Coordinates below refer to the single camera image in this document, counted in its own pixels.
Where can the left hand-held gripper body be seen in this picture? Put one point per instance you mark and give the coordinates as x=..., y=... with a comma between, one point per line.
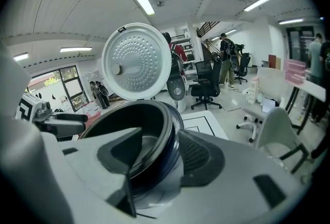
x=25, y=107

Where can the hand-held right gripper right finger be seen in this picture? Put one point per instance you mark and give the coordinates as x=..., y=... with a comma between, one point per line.
x=198, y=156

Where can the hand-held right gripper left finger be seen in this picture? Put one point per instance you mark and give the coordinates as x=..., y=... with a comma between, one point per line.
x=116, y=151

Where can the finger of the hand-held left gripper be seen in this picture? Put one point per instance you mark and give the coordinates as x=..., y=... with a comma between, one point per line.
x=64, y=129
x=69, y=117

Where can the dark pot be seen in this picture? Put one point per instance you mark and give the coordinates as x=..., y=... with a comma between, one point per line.
x=123, y=120

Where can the black framed window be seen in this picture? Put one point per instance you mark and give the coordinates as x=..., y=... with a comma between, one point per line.
x=69, y=81

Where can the white office chair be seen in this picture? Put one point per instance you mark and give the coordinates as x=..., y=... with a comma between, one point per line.
x=252, y=120

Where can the black office chair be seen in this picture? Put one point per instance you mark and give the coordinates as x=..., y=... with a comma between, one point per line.
x=206, y=89
x=202, y=69
x=243, y=68

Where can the dark oval worn device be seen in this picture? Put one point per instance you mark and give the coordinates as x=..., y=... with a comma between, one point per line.
x=176, y=89

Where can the pale moulded chair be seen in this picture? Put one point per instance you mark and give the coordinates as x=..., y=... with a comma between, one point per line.
x=278, y=127

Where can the purple flat pad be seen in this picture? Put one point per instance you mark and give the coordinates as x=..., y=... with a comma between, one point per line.
x=268, y=105

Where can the dark blue rice cooker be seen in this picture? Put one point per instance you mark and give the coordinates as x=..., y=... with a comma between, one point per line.
x=136, y=63

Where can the white and pink carton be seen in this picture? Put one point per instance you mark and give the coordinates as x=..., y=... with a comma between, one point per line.
x=252, y=89

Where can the white shelving unit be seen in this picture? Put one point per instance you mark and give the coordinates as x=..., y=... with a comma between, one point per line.
x=187, y=48

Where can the red brown boards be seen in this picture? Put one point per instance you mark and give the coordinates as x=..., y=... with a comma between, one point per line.
x=274, y=62

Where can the black staircase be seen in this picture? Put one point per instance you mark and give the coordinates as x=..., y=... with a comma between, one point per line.
x=206, y=30

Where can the stack of pink boxes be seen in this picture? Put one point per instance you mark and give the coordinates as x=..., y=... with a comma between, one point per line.
x=295, y=71

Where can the black framed desk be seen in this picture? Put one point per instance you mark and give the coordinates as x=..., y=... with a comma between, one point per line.
x=309, y=89

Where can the black door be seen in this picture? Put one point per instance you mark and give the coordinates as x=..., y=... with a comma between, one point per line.
x=300, y=42

